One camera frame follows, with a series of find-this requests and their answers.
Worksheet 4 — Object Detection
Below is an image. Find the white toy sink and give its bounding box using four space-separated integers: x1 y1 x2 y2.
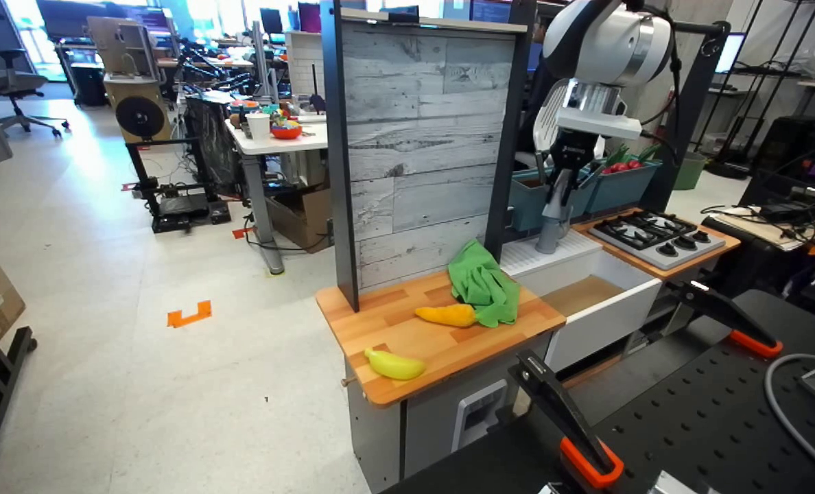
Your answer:
500 229 663 373

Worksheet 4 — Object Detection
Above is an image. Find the green cloth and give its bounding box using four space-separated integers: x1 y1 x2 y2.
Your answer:
444 238 523 330

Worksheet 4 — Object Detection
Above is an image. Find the grey toy faucet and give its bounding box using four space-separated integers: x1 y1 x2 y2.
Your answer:
535 167 577 258

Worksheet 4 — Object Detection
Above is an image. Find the yellow toy banana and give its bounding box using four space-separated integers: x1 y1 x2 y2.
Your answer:
361 347 427 385

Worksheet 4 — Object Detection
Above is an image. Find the teal plastic bin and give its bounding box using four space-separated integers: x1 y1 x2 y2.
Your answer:
511 167 553 237
588 156 663 221

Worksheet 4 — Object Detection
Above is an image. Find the black metal frame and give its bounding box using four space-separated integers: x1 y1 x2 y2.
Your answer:
320 0 732 313

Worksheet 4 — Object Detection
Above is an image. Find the wooden countertop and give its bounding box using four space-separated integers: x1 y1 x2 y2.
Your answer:
315 269 567 409

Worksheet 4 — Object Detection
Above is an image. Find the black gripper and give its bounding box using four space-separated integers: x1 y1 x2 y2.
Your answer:
538 134 608 215

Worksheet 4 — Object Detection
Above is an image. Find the wooden cabinet with speaker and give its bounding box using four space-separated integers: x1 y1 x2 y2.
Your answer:
87 15 180 147

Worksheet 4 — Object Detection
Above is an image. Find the red toy food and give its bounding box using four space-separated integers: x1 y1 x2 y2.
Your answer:
601 159 644 178

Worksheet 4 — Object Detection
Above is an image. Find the green bin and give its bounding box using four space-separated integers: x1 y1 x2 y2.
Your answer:
675 153 708 193

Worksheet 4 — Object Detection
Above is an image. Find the black clamp orange handle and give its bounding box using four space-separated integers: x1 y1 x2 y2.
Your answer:
511 355 629 494
666 277 787 362

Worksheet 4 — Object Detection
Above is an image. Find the black equipment pile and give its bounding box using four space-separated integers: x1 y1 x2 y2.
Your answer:
747 115 815 229

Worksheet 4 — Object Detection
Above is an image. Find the grey kitchen cabinet base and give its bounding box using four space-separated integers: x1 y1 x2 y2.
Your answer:
343 326 553 494

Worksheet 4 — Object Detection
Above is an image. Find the white desk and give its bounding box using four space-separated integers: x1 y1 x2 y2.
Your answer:
223 112 332 277

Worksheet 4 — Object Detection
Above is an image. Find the orange-yellow toy fruit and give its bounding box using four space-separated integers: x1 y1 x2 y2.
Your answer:
411 303 479 330

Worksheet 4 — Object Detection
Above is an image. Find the cardboard box under desk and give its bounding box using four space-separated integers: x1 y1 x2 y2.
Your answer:
265 182 334 256

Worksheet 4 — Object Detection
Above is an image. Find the grey toy stove top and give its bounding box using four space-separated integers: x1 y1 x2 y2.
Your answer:
588 208 726 271

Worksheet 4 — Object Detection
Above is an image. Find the grey wood backsplash panel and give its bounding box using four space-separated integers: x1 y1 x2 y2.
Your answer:
339 23 522 296

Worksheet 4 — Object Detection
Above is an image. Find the red bowl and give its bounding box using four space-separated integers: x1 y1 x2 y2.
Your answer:
268 118 305 144

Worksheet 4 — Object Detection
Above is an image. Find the black equipment cart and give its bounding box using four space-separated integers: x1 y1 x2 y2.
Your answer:
125 134 232 237

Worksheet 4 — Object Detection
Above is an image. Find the white cable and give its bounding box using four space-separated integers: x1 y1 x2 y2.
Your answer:
763 351 815 494

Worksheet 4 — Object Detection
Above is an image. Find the grey office chair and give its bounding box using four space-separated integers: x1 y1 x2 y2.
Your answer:
0 44 70 141

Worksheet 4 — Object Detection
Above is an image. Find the black metal shelf rack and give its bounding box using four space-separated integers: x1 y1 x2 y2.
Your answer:
704 0 815 182

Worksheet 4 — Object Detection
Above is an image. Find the orange floor tape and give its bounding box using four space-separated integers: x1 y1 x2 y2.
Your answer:
165 300 214 332

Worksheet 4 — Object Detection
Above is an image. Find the white cup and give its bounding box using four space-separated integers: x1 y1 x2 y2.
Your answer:
243 111 272 144

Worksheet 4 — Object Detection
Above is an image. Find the wooden stove base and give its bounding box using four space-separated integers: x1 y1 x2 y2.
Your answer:
570 207 744 284

